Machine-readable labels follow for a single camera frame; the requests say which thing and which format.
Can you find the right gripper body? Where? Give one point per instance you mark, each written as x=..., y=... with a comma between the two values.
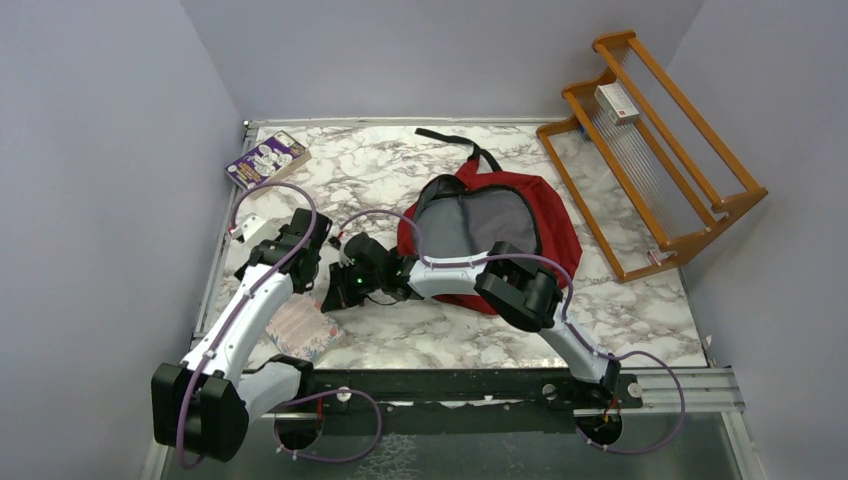
x=353, y=286

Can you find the purple cover book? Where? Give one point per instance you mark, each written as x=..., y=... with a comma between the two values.
x=271, y=160

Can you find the floral cover book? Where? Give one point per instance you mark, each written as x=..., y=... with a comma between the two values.
x=299, y=329

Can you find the red backpack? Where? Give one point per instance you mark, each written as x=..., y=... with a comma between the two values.
x=467, y=212

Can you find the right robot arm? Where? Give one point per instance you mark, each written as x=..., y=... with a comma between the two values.
x=521, y=288

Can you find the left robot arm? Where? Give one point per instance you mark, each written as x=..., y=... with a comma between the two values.
x=206, y=402

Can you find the wooden rack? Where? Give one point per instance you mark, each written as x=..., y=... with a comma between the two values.
x=637, y=152

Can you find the white red small box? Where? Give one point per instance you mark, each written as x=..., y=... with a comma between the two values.
x=616, y=104

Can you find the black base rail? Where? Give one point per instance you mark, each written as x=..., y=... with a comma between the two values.
x=444, y=401

